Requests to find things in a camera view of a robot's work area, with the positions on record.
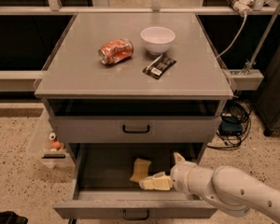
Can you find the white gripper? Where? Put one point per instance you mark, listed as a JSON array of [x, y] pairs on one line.
[[179, 177]]

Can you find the yellow sponge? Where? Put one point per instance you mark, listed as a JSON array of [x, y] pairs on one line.
[[140, 170]]

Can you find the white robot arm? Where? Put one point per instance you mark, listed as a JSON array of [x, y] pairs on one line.
[[228, 189]]

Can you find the open grey middle drawer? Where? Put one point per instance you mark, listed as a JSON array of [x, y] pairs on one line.
[[102, 186]]

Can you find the grey drawer cabinet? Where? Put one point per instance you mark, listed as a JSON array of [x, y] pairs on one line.
[[78, 84]]

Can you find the closed grey top drawer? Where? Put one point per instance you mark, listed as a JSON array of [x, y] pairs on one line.
[[135, 129]]

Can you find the black snack packet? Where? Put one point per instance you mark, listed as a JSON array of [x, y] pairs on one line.
[[159, 66]]

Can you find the crushed orange soda can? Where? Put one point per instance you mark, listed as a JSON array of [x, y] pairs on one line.
[[116, 51]]

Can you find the white bowl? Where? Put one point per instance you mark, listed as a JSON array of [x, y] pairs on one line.
[[157, 40]]

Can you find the black bag corner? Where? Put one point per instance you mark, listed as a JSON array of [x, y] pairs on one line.
[[9, 217]]

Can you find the white power strip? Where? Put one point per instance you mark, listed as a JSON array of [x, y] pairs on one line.
[[242, 7]]

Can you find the metal railing frame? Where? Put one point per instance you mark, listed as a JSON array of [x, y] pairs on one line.
[[21, 78]]

